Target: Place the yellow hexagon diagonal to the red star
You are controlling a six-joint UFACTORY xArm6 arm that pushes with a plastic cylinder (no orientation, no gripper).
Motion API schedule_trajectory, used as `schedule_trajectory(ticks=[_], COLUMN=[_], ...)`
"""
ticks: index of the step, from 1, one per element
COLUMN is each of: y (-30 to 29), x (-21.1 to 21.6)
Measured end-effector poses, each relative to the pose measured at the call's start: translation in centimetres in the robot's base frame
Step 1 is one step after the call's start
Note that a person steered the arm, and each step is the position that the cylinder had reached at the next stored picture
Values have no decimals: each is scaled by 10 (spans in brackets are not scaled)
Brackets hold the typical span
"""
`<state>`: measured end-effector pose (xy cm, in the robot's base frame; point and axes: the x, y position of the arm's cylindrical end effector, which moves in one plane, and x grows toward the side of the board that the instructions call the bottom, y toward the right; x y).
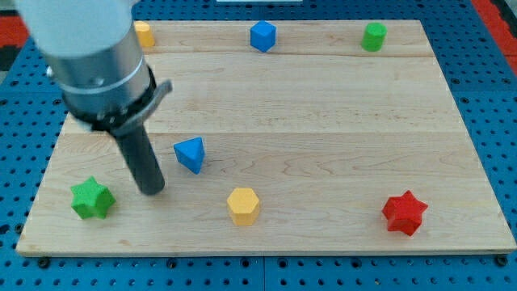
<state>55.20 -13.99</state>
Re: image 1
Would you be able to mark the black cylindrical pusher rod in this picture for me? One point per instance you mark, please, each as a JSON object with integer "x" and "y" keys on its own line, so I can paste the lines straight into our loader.
{"x": 141, "y": 160}

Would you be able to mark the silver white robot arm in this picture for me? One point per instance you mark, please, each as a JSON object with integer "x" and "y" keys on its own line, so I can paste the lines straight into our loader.
{"x": 94, "y": 56}

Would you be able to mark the green star block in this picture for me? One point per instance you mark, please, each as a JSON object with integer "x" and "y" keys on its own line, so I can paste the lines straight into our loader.
{"x": 91, "y": 199}

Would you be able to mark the yellow hexagon block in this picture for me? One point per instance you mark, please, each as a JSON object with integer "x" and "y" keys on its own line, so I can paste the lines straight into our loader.
{"x": 244, "y": 206}

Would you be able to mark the red star block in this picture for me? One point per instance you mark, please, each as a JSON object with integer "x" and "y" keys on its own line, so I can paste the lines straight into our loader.
{"x": 404, "y": 213}

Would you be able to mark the blue triangle block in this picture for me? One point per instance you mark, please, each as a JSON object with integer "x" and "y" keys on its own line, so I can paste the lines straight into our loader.
{"x": 190, "y": 153}

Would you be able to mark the yellow cylinder block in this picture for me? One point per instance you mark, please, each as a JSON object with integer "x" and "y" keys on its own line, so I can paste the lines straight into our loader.
{"x": 144, "y": 34}

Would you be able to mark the blue cube block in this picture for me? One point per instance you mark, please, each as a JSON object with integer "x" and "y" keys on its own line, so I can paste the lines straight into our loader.
{"x": 263, "y": 36}

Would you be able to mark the green cylinder block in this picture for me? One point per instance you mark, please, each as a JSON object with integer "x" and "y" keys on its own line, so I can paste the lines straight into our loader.
{"x": 374, "y": 37}

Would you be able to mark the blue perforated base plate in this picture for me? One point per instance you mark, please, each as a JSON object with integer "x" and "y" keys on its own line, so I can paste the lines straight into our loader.
{"x": 476, "y": 69}

